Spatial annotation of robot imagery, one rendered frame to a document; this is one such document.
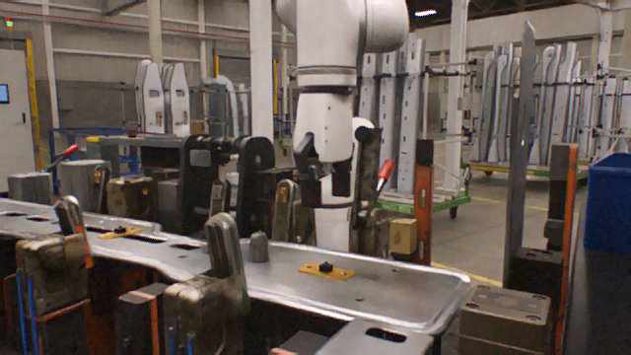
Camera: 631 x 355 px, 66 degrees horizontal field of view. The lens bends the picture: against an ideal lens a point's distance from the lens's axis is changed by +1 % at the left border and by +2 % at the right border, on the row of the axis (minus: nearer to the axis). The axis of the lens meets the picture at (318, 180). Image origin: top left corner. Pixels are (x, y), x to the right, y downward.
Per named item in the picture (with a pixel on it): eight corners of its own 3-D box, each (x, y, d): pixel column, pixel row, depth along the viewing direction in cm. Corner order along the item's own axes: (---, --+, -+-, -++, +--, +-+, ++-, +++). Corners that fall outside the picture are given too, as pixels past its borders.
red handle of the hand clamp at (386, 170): (350, 212, 84) (380, 157, 94) (353, 221, 86) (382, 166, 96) (372, 215, 82) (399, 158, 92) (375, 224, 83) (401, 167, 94)
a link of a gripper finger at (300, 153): (319, 125, 69) (321, 163, 71) (291, 131, 63) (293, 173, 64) (327, 125, 69) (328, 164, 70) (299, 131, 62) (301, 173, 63)
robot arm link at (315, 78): (316, 72, 75) (317, 92, 75) (286, 68, 67) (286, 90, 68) (367, 70, 71) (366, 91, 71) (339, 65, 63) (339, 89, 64)
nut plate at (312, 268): (296, 271, 74) (296, 263, 74) (309, 264, 77) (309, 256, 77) (345, 281, 70) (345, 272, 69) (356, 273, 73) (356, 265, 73)
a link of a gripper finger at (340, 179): (339, 153, 78) (339, 193, 79) (330, 154, 75) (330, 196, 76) (357, 154, 76) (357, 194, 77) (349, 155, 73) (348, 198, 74)
